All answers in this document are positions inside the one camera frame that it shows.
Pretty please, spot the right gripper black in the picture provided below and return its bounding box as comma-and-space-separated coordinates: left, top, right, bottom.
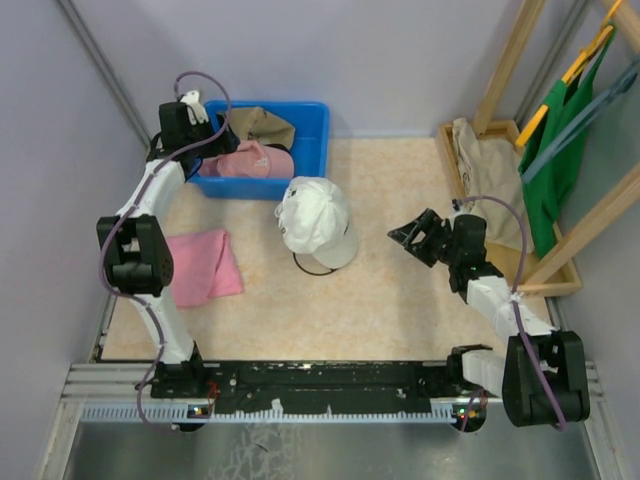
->
389, 208, 461, 267

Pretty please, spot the tan baseball cap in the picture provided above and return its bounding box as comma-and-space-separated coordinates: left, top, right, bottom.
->
229, 106, 295, 149

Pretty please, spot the white baseball cap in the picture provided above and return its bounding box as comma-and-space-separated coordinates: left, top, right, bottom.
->
275, 176, 359, 270

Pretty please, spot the green tank top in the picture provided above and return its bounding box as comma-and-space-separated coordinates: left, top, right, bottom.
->
518, 23, 616, 258

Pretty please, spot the black wire hat stand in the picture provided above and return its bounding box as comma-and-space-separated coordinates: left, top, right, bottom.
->
292, 253, 336, 277

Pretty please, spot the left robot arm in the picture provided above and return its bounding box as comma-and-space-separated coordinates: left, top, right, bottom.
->
96, 96, 239, 397

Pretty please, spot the beige cloth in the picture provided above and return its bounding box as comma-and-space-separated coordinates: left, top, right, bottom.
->
452, 118, 528, 249

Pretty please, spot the blue plastic bin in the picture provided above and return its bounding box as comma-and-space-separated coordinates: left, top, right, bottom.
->
189, 100, 330, 201

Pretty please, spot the pink baseball cap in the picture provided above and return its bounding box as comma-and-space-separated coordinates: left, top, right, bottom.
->
199, 140, 294, 179

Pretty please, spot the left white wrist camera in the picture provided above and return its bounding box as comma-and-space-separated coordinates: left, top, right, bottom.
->
179, 89, 209, 125

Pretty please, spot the pink folded cloth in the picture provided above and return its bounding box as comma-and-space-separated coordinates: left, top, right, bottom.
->
167, 229, 244, 308

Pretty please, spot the grey blue hanger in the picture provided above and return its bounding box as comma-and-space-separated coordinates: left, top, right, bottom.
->
521, 55, 639, 184

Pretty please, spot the aluminium rail frame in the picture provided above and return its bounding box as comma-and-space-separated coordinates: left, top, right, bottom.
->
62, 351, 591, 427

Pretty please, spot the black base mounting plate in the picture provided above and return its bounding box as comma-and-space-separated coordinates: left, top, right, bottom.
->
150, 361, 479, 415

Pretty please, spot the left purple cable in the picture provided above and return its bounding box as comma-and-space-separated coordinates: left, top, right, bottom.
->
98, 71, 234, 439

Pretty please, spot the wooden clothes rack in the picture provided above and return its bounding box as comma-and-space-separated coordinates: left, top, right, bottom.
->
437, 0, 640, 296

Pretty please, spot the yellow hanger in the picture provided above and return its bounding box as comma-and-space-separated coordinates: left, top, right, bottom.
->
515, 0, 623, 148

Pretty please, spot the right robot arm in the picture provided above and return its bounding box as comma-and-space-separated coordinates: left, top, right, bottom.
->
387, 209, 591, 428

